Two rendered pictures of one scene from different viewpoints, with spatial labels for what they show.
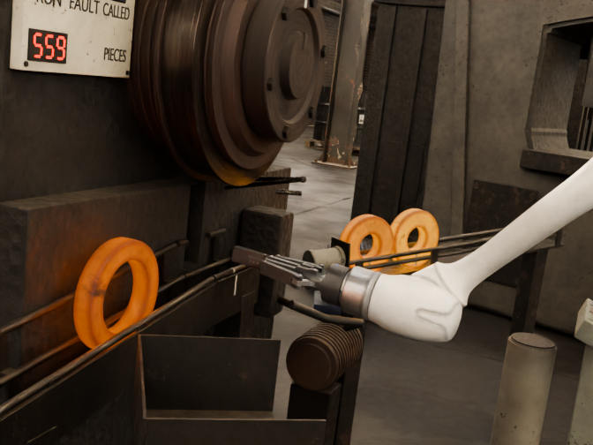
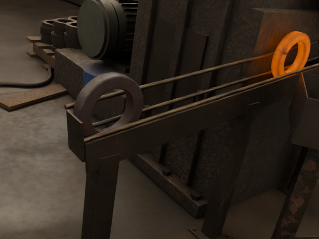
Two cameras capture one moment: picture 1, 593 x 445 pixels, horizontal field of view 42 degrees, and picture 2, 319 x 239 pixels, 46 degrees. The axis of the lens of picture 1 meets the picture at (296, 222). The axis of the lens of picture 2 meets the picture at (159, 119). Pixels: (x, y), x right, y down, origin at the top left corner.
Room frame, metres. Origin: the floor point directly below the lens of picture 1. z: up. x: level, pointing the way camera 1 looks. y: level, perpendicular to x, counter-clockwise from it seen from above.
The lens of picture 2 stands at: (-0.23, 0.06, 1.02)
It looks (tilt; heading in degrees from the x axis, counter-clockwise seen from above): 25 degrees down; 26
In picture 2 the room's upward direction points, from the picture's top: 10 degrees clockwise
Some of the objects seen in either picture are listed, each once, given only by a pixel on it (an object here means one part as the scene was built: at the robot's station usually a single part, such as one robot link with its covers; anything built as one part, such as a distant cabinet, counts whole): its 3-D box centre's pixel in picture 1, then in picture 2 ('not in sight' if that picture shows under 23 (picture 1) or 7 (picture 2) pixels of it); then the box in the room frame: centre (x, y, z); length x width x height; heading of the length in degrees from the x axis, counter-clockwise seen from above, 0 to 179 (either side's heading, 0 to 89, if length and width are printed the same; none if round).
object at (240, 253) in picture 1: (249, 258); not in sight; (1.45, 0.08, 0.74); 0.07 x 0.01 x 0.03; 69
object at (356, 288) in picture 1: (360, 291); not in sight; (1.37, -0.13, 0.72); 0.09 x 0.06 x 0.09; 159
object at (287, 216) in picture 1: (261, 260); not in sight; (1.69, 0.07, 0.68); 0.11 x 0.08 x 0.24; 69
